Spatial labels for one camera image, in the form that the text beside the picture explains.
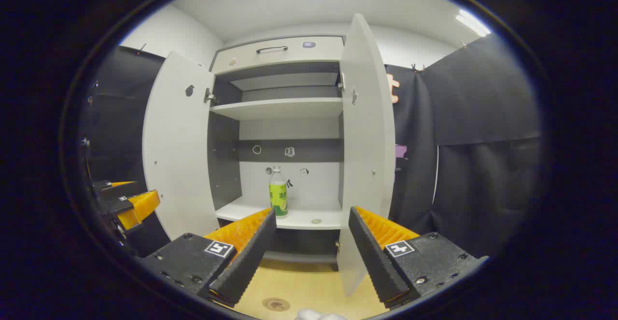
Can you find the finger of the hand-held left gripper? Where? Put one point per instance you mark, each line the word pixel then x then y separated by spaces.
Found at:
pixel 140 206
pixel 120 189

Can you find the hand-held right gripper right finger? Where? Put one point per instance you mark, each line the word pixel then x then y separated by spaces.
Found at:
pixel 376 262

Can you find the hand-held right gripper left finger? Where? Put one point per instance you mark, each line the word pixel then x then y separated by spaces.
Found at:
pixel 246 262

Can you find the round cork coaster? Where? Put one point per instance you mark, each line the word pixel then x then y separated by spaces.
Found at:
pixel 275 304

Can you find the green label clear bottle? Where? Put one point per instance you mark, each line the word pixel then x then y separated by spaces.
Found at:
pixel 278 199

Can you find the white cabinet shelf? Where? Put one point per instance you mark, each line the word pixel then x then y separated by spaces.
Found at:
pixel 280 109
pixel 299 216

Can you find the grey white cabinet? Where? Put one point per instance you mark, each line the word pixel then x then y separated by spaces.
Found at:
pixel 289 185

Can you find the metal door hinge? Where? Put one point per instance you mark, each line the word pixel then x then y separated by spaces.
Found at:
pixel 341 83
pixel 209 96

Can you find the black backdrop cloth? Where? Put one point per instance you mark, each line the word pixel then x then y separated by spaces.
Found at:
pixel 483 117
pixel 116 117

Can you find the long ceiling light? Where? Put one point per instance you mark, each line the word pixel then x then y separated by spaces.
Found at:
pixel 473 23

